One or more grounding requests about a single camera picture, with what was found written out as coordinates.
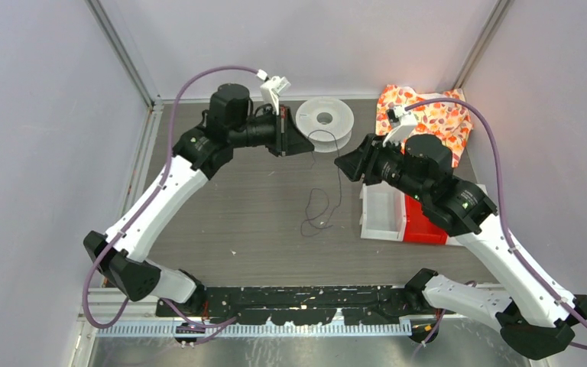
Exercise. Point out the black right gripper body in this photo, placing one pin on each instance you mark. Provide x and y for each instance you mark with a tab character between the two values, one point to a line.
384	163

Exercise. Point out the red plastic bin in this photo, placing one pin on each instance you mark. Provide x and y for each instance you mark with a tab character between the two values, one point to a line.
418	228

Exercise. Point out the white plastic spool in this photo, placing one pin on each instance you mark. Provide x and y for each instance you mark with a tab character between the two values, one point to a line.
326	122

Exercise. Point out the white slotted cable duct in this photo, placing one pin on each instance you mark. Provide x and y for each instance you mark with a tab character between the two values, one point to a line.
168	328

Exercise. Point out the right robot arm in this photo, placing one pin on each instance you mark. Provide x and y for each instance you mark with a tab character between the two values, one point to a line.
533	314

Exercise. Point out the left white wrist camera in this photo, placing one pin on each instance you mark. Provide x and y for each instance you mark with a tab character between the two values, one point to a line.
272	88

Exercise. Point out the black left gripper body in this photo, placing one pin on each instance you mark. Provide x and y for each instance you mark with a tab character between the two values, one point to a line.
271	131

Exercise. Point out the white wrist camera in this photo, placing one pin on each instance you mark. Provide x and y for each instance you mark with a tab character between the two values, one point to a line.
402	124
272	88

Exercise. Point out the white plastic bin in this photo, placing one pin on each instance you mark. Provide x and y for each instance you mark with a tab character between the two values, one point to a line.
383	213

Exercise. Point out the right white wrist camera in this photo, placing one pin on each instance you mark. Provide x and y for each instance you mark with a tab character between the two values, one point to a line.
402	124

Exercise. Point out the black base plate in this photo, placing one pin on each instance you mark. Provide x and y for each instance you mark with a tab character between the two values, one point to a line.
302	306

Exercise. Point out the orange floral cloth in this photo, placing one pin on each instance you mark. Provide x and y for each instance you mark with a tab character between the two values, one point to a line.
450	122

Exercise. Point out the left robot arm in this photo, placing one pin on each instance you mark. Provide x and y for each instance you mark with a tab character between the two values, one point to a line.
230	122

